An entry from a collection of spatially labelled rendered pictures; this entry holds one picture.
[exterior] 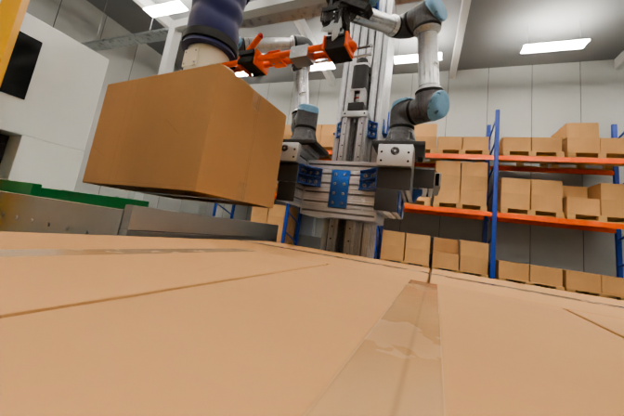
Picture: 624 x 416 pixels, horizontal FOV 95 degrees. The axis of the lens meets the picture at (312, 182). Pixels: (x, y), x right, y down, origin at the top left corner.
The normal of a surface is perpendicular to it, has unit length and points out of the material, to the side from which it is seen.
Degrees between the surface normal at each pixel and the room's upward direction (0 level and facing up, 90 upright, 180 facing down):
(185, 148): 90
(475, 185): 90
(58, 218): 90
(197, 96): 90
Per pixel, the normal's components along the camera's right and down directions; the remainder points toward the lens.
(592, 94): -0.35, -0.20
